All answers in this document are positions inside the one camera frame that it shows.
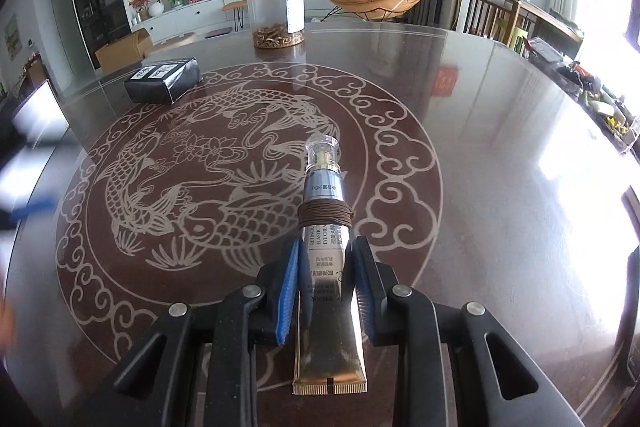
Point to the clear jar with black lid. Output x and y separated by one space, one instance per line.
272 4

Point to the red flowers in white vase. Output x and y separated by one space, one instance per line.
147 4

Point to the cluttered side counter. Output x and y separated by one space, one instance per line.
585 82

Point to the framed wall picture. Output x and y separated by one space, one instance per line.
13 37

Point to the black cardboard box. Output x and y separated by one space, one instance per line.
160 79

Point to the wooden slatted chair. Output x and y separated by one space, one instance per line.
485 14

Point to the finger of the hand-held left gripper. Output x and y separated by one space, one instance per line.
32 210

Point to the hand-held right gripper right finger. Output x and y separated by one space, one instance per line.
362 287

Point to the orange bench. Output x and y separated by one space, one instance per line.
235 5

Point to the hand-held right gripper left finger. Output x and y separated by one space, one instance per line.
290 292

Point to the brown cardboard box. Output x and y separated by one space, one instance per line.
125 52

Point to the white panel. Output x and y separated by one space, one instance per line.
40 112

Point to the white television cabinet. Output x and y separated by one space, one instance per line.
200 14

